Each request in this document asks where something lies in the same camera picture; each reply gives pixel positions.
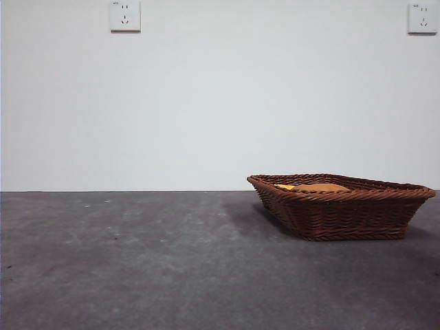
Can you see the yellow corn cob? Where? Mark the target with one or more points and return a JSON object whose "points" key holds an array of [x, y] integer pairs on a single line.
{"points": [[285, 186]]}

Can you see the brown potato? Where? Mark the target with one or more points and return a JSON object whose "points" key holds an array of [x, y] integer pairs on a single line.
{"points": [[323, 187]]}

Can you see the brown wicker basket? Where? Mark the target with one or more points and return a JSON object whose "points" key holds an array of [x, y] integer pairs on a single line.
{"points": [[343, 216]]}

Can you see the white wall socket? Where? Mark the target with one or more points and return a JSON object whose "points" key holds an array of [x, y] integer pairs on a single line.
{"points": [[420, 19], [125, 17]]}

